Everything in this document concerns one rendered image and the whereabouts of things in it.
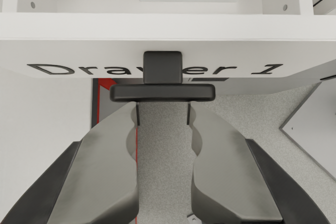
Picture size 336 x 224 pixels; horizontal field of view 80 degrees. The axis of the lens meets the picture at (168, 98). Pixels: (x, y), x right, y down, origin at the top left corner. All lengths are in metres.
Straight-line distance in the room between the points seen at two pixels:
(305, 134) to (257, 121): 0.24
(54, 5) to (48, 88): 0.12
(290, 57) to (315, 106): 1.11
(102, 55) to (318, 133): 1.21
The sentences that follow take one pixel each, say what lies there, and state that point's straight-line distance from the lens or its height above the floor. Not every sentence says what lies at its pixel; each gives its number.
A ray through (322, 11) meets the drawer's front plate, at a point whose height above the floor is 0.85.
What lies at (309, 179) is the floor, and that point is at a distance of 1.33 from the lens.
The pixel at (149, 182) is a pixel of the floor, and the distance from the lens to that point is 1.09.
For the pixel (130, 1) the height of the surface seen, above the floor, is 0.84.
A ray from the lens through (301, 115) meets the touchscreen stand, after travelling 1.25.
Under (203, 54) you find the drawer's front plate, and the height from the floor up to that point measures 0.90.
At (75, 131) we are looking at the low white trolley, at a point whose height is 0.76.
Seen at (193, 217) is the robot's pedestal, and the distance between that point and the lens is 1.14.
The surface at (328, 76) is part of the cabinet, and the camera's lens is 0.77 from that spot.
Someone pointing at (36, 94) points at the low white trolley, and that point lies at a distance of 0.34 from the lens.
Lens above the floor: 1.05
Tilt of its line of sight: 83 degrees down
